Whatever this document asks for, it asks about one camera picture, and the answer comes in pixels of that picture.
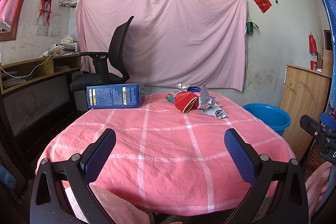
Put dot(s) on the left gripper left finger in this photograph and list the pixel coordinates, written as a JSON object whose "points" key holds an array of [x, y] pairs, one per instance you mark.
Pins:
{"points": [[49, 202]]}

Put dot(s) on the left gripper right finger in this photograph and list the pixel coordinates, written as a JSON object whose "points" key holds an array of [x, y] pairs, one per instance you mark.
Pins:
{"points": [[289, 203]]}

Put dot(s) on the person's right hand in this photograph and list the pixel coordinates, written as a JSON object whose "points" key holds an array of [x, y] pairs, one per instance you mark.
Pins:
{"points": [[316, 186]]}

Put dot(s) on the wooden cabinet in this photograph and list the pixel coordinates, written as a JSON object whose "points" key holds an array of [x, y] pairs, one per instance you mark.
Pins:
{"points": [[306, 92]]}

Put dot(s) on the blue plastic basin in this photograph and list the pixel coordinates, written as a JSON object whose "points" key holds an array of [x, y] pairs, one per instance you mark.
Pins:
{"points": [[276, 118]]}

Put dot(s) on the crumpled grey paper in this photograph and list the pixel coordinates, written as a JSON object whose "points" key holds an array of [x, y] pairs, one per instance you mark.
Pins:
{"points": [[208, 104]]}

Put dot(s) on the pink checked tablecloth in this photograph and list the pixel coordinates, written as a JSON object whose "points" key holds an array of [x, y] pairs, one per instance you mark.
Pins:
{"points": [[169, 162]]}

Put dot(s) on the green hanging pouch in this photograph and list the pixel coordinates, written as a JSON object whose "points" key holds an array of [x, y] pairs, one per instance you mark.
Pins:
{"points": [[250, 27]]}

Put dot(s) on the wooden desk shelf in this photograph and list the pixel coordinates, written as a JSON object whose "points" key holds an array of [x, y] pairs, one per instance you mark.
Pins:
{"points": [[22, 74]]}

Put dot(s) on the blue cardboard box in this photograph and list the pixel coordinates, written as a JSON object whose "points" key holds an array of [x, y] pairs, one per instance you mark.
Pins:
{"points": [[120, 96]]}

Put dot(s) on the black office chair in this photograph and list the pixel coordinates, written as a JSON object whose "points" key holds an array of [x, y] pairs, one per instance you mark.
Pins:
{"points": [[109, 66]]}

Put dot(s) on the pink hanging sheet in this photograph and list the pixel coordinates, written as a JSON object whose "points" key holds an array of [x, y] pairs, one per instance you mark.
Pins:
{"points": [[169, 42]]}

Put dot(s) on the red hanging tassel ornament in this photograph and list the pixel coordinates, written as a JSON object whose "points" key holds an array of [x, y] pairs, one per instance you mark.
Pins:
{"points": [[45, 9]]}

